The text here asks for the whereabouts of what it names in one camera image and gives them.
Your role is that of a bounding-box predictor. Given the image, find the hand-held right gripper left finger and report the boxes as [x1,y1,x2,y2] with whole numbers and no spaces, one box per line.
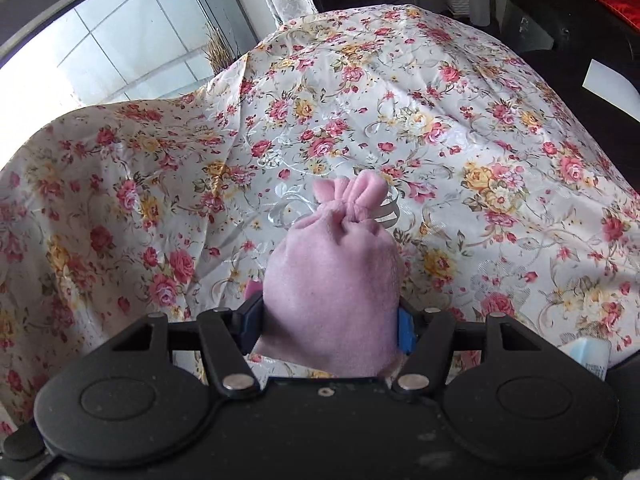
[112,292,266,393]

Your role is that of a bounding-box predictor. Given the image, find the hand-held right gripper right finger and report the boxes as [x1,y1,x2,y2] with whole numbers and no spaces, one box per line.
[392,300,536,393]

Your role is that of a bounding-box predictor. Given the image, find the pink velvet drawstring pouch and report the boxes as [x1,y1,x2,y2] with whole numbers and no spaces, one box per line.
[250,169,408,378]

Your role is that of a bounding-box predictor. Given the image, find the white tissue packet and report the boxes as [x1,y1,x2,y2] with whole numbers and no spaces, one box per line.
[555,337,613,381]

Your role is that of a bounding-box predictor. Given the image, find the floral printed blanket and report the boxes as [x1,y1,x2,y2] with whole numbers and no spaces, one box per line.
[0,2,640,436]

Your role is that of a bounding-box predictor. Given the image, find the dried grass bunch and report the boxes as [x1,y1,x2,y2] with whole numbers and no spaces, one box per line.
[205,25,246,76]

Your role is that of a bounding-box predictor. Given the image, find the window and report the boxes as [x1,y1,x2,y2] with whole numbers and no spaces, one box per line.
[0,0,261,111]

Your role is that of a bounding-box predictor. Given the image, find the white paper sheet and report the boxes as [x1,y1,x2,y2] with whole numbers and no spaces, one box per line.
[582,59,640,126]

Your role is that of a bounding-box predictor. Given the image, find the red satin cushion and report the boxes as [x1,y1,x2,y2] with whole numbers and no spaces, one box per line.
[587,0,640,26]

